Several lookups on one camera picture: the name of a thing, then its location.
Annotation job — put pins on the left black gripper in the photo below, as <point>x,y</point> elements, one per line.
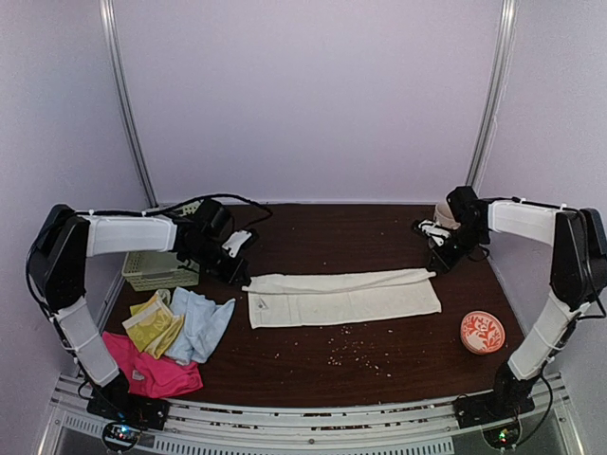
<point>240,264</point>

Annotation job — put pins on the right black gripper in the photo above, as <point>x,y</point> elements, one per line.
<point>447,263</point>

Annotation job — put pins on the cream white towel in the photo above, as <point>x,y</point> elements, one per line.
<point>278,301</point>

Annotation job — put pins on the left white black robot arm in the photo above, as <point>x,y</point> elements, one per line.
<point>55,270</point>

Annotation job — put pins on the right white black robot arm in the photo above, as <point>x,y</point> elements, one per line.
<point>577,273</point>

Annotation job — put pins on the cream patterned mug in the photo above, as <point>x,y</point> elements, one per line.
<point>444,217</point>

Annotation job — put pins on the light blue towel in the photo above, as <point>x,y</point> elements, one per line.
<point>205,323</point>

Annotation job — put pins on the red white patterned bowl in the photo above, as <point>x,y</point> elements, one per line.
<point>482,333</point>

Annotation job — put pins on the green plastic basket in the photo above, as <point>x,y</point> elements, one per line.
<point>149,270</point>

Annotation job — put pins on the yellow patterned towel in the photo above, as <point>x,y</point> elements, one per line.
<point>153,327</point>

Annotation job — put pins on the pink towel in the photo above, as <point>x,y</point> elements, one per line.
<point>149,377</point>

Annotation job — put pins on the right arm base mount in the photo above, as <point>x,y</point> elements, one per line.
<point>489,407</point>

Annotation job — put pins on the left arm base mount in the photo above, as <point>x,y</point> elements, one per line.
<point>132,409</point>

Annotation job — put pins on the right aluminium frame post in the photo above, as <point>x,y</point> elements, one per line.
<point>495,91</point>

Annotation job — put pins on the aluminium frame post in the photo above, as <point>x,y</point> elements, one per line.
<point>495,91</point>
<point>110,29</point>

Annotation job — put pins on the aluminium front rail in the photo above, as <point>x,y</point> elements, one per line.
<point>421,427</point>

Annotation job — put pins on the left aluminium frame post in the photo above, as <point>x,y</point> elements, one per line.
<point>110,29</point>

